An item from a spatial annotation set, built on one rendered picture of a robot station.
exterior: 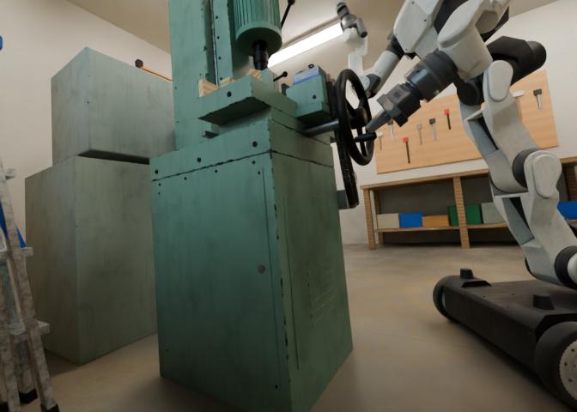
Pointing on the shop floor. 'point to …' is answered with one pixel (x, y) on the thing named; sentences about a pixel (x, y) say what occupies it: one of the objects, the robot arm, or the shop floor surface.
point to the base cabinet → (252, 281)
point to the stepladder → (11, 362)
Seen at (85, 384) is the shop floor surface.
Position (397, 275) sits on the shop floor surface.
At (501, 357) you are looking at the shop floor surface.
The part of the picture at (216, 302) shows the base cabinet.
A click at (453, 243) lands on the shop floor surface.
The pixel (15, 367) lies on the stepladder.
